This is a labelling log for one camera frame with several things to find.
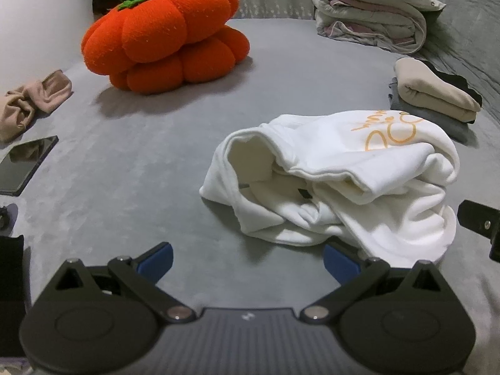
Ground folded black garment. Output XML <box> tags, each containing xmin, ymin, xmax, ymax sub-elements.
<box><xmin>432</xmin><ymin>68</ymin><xmax>483</xmax><ymax>108</ymax></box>

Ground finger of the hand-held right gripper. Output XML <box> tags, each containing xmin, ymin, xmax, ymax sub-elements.
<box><xmin>457</xmin><ymin>200</ymin><xmax>500</xmax><ymax>264</ymax></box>

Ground grey quilted blanket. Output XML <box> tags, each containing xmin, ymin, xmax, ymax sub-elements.
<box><xmin>414</xmin><ymin>0</ymin><xmax>500</xmax><ymax>126</ymax></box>

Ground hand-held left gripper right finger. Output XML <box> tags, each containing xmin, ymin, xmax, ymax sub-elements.
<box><xmin>301</xmin><ymin>242</ymin><xmax>446</xmax><ymax>323</ymax></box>

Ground crumpled tan cloth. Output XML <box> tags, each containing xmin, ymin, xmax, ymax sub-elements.
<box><xmin>0</xmin><ymin>69</ymin><xmax>73</xmax><ymax>142</ymax></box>

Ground folded grey garment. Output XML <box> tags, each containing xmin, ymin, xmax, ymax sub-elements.
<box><xmin>388</xmin><ymin>78</ymin><xmax>475</xmax><ymax>141</ymax></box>

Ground folded grey pink quilt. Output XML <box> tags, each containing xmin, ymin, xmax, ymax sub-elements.
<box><xmin>310</xmin><ymin>0</ymin><xmax>446</xmax><ymax>53</ymax></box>

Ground orange pumpkin plush pillow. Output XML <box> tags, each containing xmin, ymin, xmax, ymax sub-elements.
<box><xmin>81</xmin><ymin>0</ymin><xmax>251</xmax><ymax>95</ymax></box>

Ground white sweatshirt with orange print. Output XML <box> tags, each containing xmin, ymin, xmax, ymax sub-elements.
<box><xmin>199</xmin><ymin>111</ymin><xmax>461</xmax><ymax>268</ymax></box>

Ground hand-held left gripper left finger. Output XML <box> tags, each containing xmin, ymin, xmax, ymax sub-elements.
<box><xmin>55</xmin><ymin>242</ymin><xmax>196</xmax><ymax>323</ymax></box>

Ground black tablet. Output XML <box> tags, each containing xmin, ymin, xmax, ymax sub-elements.
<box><xmin>0</xmin><ymin>136</ymin><xmax>59</xmax><ymax>197</ymax></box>

